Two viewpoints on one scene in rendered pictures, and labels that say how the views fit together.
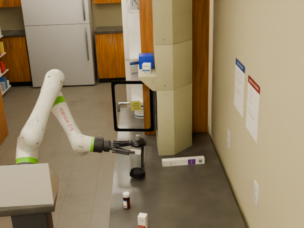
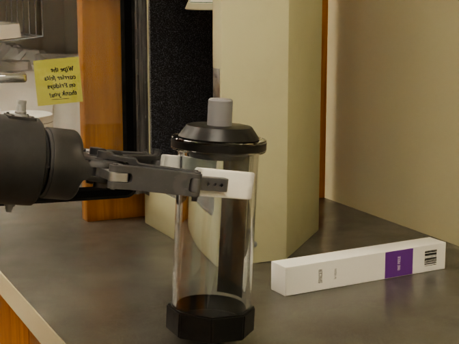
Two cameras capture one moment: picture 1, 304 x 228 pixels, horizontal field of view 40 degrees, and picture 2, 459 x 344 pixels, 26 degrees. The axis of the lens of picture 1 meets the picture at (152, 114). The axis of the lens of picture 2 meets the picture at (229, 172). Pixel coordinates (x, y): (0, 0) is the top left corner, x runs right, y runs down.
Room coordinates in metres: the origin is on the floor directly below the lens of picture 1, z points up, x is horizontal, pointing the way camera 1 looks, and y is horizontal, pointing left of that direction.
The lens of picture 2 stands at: (1.31, 0.54, 1.35)
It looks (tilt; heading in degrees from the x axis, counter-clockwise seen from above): 10 degrees down; 336
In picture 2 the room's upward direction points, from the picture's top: straight up
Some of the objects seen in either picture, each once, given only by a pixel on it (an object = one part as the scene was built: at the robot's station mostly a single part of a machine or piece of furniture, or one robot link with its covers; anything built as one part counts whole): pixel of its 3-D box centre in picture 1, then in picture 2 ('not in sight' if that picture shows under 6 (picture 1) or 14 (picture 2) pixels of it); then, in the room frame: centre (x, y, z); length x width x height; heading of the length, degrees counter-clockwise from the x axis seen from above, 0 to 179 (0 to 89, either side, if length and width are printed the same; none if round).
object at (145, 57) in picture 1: (146, 60); not in sight; (2.86, 0.03, 1.55); 0.10 x 0.10 x 0.09; 1
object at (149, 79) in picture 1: (146, 77); not in sight; (2.77, 0.03, 1.46); 0.32 x 0.11 x 0.10; 1
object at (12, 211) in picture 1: (29, 196); not in sight; (2.18, 0.75, 0.92); 0.32 x 0.32 x 0.04; 6
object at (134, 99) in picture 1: (132, 106); (45, 84); (2.94, 0.14, 1.19); 0.30 x 0.01 x 0.40; 84
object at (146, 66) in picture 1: (146, 68); not in sight; (2.72, 0.02, 1.54); 0.05 x 0.05 x 0.06; 79
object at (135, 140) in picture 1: (137, 140); (219, 127); (2.33, 0.09, 1.19); 0.09 x 0.09 x 0.07
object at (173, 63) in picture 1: (173, 94); (248, 3); (2.78, -0.16, 1.32); 0.32 x 0.25 x 0.77; 1
